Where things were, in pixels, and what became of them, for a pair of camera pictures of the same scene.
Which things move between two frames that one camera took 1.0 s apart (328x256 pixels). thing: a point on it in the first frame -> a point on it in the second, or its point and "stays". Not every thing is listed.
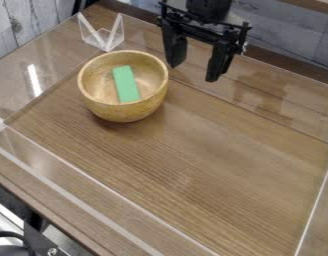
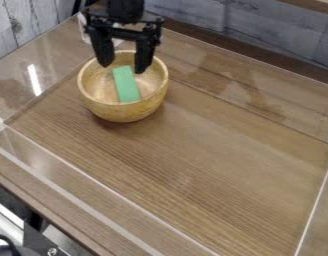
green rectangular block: (126, 83) stays
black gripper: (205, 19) -> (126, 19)
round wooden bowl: (99, 91) stays
